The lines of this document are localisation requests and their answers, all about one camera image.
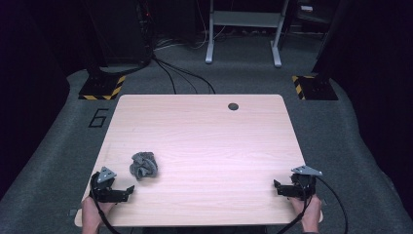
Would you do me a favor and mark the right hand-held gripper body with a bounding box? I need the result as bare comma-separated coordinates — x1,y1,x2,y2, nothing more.
289,165,323,200

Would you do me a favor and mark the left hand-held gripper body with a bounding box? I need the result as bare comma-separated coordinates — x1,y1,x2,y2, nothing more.
90,166,124,204

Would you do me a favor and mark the grey towel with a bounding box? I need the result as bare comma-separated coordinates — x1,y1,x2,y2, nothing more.
129,151,160,181

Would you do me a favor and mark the person's left hand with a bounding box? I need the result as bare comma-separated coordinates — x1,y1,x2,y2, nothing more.
80,195,117,229

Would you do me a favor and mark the person's right hand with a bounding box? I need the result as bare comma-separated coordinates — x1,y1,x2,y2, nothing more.
289,194,323,230

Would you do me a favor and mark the black tape floor marking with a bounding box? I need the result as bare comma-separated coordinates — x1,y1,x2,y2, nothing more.
88,108,110,129

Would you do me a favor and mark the black cabinet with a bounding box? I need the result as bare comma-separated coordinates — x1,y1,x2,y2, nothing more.
82,0,154,67

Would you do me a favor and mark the dark shelf unit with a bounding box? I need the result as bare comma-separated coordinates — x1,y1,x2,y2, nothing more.
291,0,329,35

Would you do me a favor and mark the white metal stand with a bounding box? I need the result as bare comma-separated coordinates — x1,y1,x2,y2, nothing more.
205,0,290,68

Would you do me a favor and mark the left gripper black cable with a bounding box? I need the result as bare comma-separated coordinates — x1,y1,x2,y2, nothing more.
89,172,123,234

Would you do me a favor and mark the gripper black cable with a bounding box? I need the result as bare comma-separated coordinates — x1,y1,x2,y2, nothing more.
89,172,123,234
276,175,350,234

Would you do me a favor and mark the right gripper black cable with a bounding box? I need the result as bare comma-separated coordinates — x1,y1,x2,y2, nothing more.
276,175,350,234

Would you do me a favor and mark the hazard-striped black base plate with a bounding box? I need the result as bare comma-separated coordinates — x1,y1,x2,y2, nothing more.
290,74,339,101
78,74,127,101

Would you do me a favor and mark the black floor cable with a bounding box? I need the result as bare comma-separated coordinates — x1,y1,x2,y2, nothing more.
155,58,217,96
151,56,178,96

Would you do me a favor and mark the dark upright post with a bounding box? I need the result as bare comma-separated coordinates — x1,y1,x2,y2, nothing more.
311,0,357,78

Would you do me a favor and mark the white floor cable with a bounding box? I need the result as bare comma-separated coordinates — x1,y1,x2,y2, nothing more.
153,24,228,52

